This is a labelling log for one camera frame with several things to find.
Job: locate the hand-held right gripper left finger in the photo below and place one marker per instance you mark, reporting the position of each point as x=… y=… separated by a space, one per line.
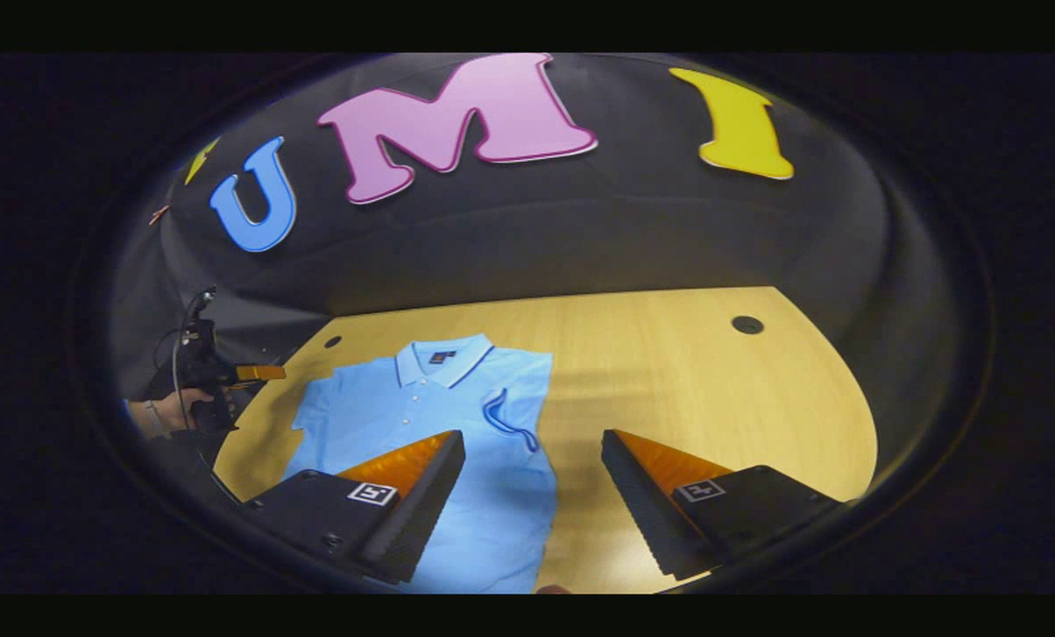
x=421 y=513

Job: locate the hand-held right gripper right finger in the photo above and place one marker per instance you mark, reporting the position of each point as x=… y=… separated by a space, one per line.
x=647 y=513

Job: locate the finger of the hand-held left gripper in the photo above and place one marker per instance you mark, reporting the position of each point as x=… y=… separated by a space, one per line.
x=260 y=373

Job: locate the light blue T-shirt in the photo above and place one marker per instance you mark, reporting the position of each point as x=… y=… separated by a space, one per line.
x=492 y=504

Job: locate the black backdrop cloth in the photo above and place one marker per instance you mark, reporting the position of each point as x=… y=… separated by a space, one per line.
x=625 y=230

